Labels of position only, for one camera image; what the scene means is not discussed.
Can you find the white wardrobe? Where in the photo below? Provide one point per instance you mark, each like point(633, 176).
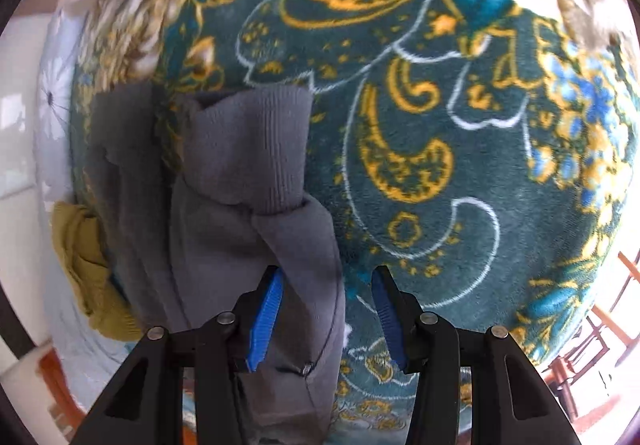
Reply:
point(17, 135)

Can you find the green floral blanket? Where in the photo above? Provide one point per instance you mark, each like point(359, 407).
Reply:
point(400, 125)

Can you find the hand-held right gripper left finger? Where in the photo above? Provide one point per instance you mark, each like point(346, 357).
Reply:
point(262, 320)

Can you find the mustard yellow garment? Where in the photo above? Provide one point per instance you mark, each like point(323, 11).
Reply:
point(85, 265)

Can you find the light blue floral quilt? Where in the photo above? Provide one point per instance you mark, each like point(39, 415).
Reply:
point(52, 125)

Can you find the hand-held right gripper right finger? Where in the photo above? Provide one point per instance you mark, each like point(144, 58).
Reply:
point(387, 320)

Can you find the wooden chair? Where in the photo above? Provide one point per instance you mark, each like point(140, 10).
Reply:
point(600, 325)

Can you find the grey knit garment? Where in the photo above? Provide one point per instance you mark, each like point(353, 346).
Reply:
point(240, 175)

